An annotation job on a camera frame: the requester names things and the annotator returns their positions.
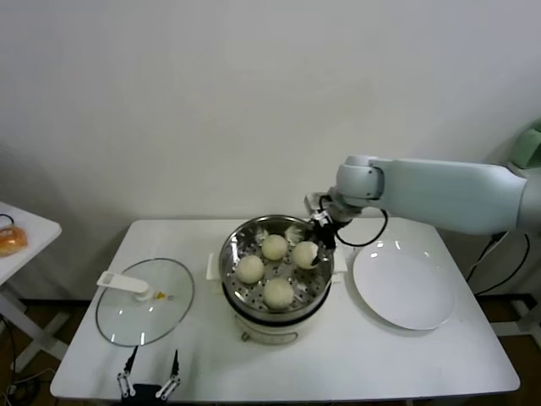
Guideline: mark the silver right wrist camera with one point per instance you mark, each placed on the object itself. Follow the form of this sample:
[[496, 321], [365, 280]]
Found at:
[[315, 202]]

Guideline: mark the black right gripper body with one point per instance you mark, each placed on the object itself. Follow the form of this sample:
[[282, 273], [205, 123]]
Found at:
[[327, 234]]

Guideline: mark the white oval plate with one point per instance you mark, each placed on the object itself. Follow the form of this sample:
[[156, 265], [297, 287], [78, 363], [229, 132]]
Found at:
[[401, 287]]

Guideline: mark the white steamed baozi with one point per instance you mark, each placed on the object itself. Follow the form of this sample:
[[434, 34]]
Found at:
[[301, 254], [274, 247], [278, 292], [249, 269]]

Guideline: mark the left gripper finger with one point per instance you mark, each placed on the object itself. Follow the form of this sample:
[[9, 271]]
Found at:
[[124, 378], [174, 378]]

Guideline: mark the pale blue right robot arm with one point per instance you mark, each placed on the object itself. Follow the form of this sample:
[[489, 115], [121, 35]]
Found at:
[[444, 190]]

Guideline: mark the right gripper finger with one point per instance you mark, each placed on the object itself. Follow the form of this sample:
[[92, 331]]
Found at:
[[316, 256], [313, 232]]

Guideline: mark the packaged orange bread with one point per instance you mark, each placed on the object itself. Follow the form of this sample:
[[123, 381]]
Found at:
[[10, 243]]

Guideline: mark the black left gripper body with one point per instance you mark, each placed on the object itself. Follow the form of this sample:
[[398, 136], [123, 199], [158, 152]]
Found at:
[[145, 395]]

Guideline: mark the cream electric cooking pot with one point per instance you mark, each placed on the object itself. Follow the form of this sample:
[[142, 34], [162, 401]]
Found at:
[[270, 332]]

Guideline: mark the stainless steel steamer basket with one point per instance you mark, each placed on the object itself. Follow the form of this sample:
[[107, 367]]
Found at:
[[234, 247]]

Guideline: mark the pale green appliance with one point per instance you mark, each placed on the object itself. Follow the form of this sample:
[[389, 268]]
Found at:
[[528, 144]]

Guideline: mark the white side table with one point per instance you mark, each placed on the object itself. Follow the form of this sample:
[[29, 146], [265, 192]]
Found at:
[[38, 230]]

